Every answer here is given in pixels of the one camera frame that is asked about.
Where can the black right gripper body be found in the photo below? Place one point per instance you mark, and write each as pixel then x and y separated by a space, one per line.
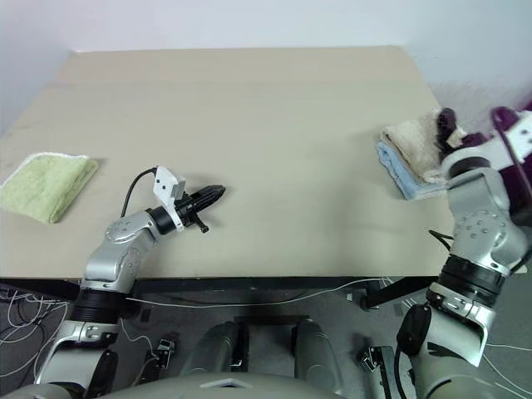
pixel 476 140

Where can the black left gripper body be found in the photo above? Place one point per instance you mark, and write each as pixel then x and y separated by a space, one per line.
pixel 189 208

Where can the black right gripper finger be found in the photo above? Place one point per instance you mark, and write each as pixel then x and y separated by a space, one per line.
pixel 445 120
pixel 445 146

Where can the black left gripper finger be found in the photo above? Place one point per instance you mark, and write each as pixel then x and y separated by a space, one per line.
pixel 210 200
pixel 212 191

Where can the beige fluffy towel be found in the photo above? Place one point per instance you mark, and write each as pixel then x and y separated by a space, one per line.
pixel 411 141

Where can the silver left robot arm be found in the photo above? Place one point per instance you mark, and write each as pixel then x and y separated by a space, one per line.
pixel 108 262

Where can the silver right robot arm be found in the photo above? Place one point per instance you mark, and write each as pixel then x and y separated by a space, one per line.
pixel 478 224

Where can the light blue folded towel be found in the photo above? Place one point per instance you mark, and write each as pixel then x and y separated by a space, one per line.
pixel 399 172

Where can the green folded towel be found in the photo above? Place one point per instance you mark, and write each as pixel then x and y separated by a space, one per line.
pixel 45 183

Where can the grey rounded robot leg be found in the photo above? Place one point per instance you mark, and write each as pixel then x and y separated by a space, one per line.
pixel 318 353
pixel 212 349

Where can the metal floor clamp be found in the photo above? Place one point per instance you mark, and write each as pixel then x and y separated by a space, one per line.
pixel 374 359
pixel 165 353

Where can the grey robot torso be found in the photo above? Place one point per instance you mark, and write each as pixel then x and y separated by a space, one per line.
pixel 166 388

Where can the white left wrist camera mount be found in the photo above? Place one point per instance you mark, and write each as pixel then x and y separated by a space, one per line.
pixel 164 183

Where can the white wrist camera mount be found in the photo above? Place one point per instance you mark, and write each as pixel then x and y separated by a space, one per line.
pixel 519 139
pixel 164 183

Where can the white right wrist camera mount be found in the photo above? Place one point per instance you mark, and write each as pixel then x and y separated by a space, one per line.
pixel 519 139

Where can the black table frame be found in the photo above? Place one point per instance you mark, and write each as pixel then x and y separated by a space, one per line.
pixel 249 285

